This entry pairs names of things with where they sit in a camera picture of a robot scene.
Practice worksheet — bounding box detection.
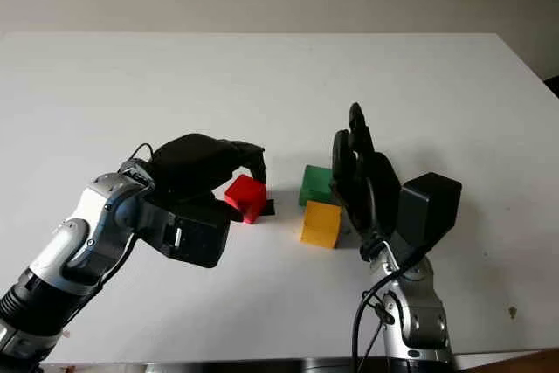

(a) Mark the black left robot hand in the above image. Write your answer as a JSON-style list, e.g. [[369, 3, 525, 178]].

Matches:
[[146, 133, 268, 223]]

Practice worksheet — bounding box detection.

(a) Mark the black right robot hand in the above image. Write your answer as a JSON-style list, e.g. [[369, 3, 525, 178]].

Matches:
[[330, 102, 401, 261]]

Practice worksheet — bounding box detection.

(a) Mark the green cube block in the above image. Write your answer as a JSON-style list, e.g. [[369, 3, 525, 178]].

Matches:
[[298, 165, 335, 207]]

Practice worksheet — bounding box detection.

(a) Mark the yellow cube block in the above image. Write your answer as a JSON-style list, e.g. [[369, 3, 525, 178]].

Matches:
[[300, 200, 343, 250]]

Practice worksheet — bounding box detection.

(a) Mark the red cube block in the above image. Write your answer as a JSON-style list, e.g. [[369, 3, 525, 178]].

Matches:
[[224, 174, 267, 225]]

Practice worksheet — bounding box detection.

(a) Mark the grey robot torso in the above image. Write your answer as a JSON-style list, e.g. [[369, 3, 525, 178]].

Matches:
[[143, 359, 394, 373]]

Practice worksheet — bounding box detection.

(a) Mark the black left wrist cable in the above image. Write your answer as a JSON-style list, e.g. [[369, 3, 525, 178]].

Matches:
[[125, 142, 155, 164]]

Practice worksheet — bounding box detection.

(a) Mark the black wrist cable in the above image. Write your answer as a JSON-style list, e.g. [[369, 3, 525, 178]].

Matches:
[[125, 142, 155, 164], [351, 242, 434, 373]]

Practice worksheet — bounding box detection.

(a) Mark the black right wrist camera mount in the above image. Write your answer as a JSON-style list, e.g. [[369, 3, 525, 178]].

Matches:
[[386, 171, 463, 261]]

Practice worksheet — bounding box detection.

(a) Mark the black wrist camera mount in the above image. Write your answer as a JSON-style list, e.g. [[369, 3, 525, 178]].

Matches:
[[142, 197, 232, 269], [386, 171, 463, 261]]

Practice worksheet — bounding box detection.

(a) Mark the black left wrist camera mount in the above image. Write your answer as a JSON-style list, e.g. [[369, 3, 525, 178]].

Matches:
[[142, 197, 232, 269]]

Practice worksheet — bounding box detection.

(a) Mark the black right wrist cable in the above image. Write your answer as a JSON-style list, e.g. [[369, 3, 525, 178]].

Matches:
[[351, 242, 434, 373]]

